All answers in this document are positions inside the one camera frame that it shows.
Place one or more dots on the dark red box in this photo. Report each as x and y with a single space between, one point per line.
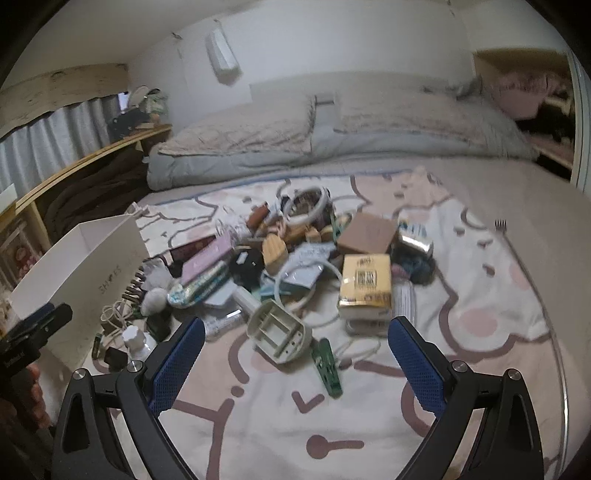
189 251

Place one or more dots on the black small box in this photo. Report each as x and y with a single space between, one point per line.
160 330
115 358

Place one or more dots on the beige bed sheet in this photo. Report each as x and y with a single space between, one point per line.
531 207

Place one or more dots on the tortoiseshell hair clip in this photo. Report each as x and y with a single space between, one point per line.
308 202

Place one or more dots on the white shoe box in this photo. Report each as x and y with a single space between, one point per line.
74 295

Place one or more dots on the white hat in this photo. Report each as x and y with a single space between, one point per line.
137 98

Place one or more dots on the floral printed bag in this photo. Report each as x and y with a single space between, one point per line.
21 256

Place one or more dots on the floral pouch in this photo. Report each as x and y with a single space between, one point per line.
194 288

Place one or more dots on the beige divided plastic holder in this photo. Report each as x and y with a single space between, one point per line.
277 330

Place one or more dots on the wooden heart block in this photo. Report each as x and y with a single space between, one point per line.
274 254

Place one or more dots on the brown leather pouch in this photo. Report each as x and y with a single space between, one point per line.
259 217

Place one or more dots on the wooden cubby shelf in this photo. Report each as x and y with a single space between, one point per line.
482 64

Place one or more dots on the grey headboard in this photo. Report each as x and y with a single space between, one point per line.
360 83

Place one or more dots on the yellow tissue pack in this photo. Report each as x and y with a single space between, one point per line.
364 281

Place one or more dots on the grey foil packet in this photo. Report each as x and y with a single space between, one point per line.
304 267

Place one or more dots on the purple flat box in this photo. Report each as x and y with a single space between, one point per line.
205 258

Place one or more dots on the beige textured pillow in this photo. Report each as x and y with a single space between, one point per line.
415 120
249 129

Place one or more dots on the black round tin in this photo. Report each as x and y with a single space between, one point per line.
247 270

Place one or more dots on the brown round ribbed container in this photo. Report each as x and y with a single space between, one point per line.
111 325

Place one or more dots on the pale green plush toy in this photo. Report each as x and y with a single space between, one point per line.
157 106

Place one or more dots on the brown blanket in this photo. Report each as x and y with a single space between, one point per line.
92 194

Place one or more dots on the grey curtain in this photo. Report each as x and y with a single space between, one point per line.
55 134

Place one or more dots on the dark clothes pile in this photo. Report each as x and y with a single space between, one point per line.
549 120

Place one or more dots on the beige printed valance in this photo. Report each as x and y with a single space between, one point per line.
55 92

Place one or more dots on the grey duvet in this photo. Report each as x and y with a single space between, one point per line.
240 166

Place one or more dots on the white mesh bath pouf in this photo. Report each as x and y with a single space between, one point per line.
154 300

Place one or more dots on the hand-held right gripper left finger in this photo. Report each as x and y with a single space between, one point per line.
178 364

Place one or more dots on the pink clothes pile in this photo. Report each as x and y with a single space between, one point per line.
521 97

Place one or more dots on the white louvered door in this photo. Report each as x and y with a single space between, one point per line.
582 138

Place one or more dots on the brown flat box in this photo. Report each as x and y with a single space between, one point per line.
367 233

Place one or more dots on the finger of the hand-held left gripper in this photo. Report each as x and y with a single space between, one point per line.
32 317
57 318

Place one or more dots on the white flat case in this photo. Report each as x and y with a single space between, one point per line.
219 297

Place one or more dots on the white hanging bag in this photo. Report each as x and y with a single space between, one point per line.
224 53

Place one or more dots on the blue white packet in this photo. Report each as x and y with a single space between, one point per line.
413 229

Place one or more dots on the brown hair claw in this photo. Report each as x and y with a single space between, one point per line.
134 290

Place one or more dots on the person's left hand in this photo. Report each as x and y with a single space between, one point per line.
38 392

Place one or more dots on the dark knitted scrunchie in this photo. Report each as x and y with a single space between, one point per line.
415 270

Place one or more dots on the printed blanket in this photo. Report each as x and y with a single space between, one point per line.
277 438

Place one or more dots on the green clothespin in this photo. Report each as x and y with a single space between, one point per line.
99 348
337 226
328 369

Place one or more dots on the black bag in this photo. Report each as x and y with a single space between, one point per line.
124 122

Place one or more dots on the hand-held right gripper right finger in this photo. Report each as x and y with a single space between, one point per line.
418 369

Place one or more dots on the metal back scratcher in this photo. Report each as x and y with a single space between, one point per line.
501 226

